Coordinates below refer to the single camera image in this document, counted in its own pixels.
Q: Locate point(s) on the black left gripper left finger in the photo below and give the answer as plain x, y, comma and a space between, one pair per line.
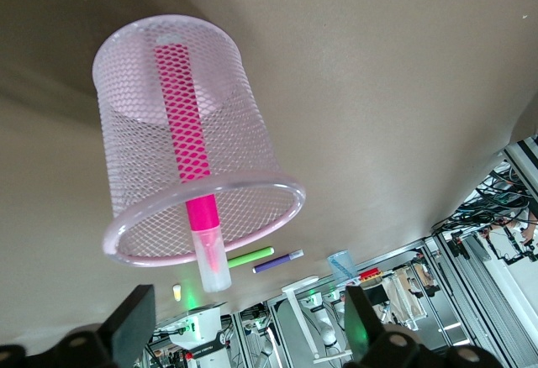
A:
130, 322

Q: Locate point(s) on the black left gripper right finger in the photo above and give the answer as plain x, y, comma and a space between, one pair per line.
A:
357, 322

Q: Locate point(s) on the blue marker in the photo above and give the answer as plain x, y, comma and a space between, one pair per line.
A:
341, 269

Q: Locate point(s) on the pink marker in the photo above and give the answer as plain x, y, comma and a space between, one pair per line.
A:
202, 217

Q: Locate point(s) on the white lab robot arm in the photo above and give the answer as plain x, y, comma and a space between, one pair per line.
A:
325, 326

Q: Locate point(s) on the red plastic box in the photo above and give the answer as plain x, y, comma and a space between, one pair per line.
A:
370, 274

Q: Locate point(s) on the yellow marker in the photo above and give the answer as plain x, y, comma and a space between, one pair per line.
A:
177, 294

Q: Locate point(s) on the blue mesh cup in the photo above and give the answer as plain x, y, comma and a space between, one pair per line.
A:
351, 259

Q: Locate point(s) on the purple marker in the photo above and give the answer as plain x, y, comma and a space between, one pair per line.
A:
273, 264

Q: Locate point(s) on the green marker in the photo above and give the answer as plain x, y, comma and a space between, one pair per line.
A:
252, 256

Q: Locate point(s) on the pink mesh cup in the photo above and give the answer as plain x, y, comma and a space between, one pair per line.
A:
126, 133

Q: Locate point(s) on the brown table cover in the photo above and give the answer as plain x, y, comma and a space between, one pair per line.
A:
378, 90

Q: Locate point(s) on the aluminium frame rack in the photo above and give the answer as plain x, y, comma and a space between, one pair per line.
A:
517, 154

